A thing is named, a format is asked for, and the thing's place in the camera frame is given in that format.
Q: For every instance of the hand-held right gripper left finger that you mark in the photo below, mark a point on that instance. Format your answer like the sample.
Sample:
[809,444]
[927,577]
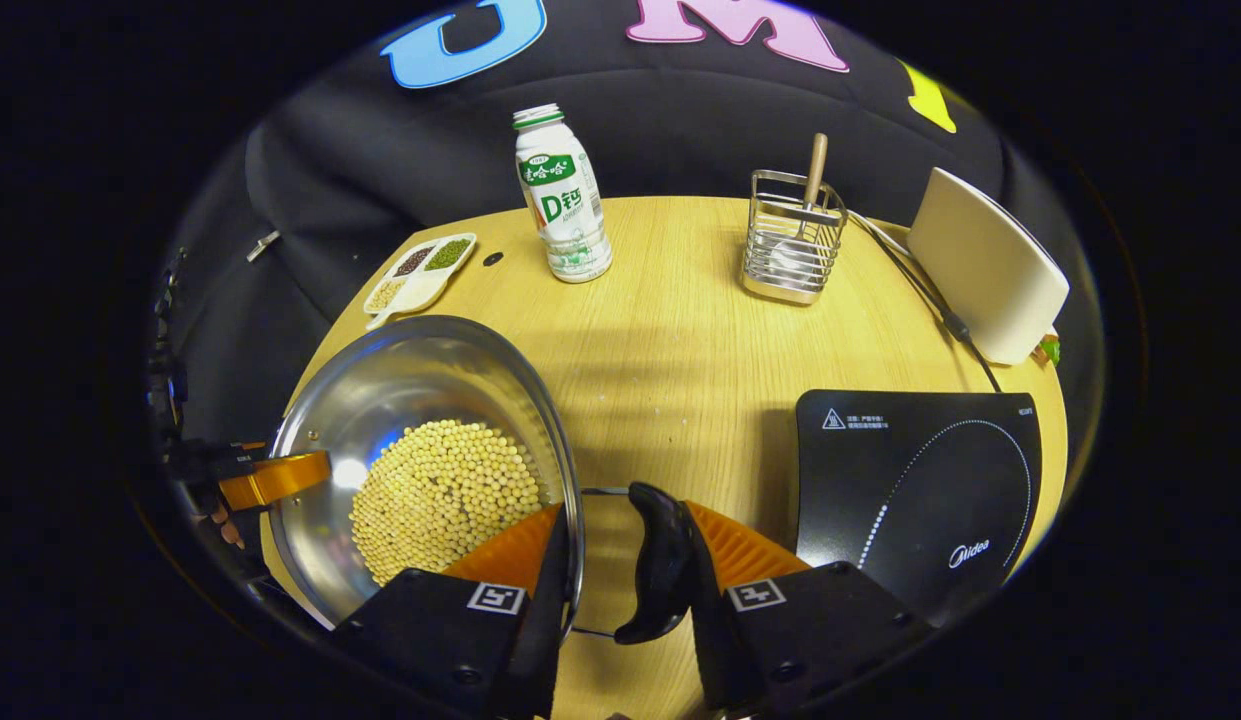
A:
[450,630]

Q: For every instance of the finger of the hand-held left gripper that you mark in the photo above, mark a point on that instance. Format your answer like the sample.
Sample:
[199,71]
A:
[275,480]

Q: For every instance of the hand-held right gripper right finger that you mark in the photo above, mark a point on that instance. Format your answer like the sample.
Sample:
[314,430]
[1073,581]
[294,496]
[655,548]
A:
[810,630]

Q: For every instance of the black induction cooktop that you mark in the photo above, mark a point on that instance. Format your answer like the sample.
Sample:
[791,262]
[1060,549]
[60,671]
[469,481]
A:
[920,480]

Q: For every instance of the pile of yellow soybeans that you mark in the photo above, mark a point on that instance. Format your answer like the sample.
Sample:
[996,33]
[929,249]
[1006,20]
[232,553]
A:
[440,490]

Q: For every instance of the silver cloth clip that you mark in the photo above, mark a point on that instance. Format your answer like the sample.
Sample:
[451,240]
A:
[263,246]

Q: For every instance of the white divided bean dish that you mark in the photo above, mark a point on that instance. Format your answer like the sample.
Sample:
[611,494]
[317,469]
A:
[415,275]

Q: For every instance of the green orange packet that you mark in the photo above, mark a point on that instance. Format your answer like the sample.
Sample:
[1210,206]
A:
[1048,350]

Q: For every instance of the white green drink bottle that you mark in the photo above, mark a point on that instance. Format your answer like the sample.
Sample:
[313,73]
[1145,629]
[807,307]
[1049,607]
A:
[565,210]

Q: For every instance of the white toaster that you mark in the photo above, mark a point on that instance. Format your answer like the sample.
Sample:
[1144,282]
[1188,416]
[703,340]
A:
[985,265]

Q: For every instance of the black backdrop cloth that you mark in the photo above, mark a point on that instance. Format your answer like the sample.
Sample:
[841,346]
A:
[680,110]

